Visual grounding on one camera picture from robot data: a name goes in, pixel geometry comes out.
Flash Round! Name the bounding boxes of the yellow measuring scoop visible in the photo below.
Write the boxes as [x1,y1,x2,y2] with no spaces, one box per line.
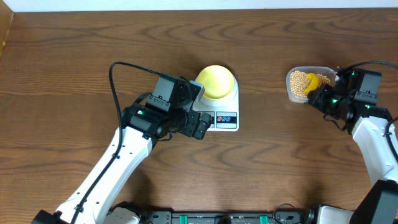
[303,73,319,93]

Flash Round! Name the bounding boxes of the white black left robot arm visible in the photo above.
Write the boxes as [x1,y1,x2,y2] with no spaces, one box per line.
[33,74,211,223]

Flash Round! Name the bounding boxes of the white digital kitchen scale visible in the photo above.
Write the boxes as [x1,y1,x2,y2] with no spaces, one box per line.
[193,75,239,132]

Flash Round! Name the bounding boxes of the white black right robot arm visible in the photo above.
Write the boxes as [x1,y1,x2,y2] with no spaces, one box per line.
[308,68,397,223]

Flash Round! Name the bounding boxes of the clear plastic bean container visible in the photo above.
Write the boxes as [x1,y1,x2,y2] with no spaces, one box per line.
[286,66,339,103]

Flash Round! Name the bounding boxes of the yellow plastic bowl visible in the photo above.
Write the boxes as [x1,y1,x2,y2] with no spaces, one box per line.
[197,65,234,100]

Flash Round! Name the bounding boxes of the black rail with green clamps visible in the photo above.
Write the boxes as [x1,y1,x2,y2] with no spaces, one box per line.
[108,202,355,224]

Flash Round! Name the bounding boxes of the dried yellow beans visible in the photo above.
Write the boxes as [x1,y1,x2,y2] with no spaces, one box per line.
[290,70,331,98]

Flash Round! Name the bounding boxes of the black right camera cable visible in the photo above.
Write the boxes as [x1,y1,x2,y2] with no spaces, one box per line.
[337,60,398,75]

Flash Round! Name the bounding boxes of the black left camera cable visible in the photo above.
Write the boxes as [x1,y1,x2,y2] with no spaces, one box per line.
[70,61,162,224]

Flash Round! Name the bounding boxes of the black camera cable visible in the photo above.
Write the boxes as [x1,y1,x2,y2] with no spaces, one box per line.
[337,60,398,75]
[70,61,162,224]

